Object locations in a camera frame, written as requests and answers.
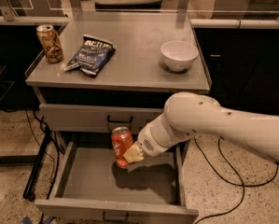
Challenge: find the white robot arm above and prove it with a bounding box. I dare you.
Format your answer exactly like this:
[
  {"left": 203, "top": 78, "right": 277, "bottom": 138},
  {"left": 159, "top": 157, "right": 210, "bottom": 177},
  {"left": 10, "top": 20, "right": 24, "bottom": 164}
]
[{"left": 123, "top": 92, "right": 279, "bottom": 163}]

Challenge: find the white bowl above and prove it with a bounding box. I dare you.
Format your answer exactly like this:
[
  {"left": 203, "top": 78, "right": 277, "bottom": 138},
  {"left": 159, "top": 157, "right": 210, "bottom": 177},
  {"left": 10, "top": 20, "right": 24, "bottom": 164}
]
[{"left": 160, "top": 41, "right": 199, "bottom": 72}]

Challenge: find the red coke can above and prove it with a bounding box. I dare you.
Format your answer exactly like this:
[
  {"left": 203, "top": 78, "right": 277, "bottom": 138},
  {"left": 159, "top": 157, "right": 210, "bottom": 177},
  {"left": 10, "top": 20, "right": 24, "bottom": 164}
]
[{"left": 111, "top": 127, "right": 133, "bottom": 168}]

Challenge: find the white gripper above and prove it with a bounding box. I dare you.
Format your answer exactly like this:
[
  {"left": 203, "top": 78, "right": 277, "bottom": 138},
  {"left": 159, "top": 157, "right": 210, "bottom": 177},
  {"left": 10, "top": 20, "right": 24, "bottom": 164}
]
[{"left": 123, "top": 115, "right": 172, "bottom": 163}]

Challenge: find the grey drawer cabinet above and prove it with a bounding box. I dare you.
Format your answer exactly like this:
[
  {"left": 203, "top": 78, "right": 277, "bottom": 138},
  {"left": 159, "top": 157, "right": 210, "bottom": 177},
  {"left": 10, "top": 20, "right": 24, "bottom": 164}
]
[{"left": 24, "top": 12, "right": 212, "bottom": 224}]

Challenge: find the closed top drawer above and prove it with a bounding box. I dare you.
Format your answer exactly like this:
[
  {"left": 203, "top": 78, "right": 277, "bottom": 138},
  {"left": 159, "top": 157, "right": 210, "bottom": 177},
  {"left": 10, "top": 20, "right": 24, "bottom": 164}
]
[{"left": 40, "top": 104, "right": 162, "bottom": 134}]

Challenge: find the open middle drawer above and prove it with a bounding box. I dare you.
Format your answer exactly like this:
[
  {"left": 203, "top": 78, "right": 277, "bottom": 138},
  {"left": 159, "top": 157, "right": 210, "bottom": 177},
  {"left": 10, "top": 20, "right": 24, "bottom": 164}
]
[{"left": 35, "top": 143, "right": 199, "bottom": 224}]

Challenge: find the black floor cable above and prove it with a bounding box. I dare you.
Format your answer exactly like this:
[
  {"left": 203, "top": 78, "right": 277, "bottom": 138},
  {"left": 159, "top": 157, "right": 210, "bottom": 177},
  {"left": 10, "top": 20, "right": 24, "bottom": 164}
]
[{"left": 191, "top": 137, "right": 279, "bottom": 224}]

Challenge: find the blue chip bag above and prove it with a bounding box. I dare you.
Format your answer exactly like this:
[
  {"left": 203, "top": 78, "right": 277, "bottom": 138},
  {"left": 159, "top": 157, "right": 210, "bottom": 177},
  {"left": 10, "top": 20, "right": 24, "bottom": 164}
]
[{"left": 63, "top": 35, "right": 116, "bottom": 76}]

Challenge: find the black table leg frame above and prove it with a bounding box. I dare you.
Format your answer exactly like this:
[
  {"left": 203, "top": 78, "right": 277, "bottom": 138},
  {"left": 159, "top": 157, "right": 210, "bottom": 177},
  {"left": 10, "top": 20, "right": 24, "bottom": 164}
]
[{"left": 0, "top": 127, "right": 51, "bottom": 202}]

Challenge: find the gold brown soda can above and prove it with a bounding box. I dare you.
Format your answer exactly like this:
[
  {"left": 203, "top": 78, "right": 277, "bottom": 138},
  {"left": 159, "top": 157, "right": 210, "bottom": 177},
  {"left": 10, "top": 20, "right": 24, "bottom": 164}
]
[{"left": 36, "top": 24, "right": 63, "bottom": 63}]

